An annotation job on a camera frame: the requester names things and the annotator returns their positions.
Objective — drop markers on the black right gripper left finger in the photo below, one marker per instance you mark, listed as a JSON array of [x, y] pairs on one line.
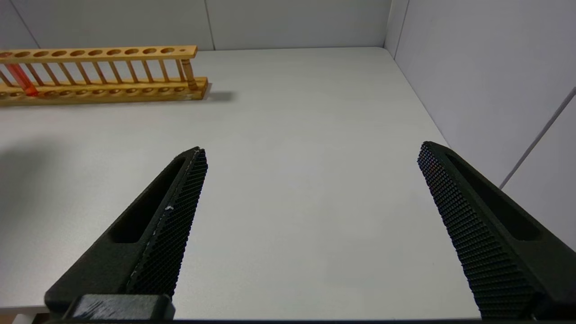
[[148, 234]]

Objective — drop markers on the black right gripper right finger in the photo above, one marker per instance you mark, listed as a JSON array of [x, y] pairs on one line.
[[486, 234]]

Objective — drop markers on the test tube with red pigment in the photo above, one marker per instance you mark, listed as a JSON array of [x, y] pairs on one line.
[[22, 81]]

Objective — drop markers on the wooden test tube rack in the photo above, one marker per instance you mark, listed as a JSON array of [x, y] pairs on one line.
[[112, 87]]

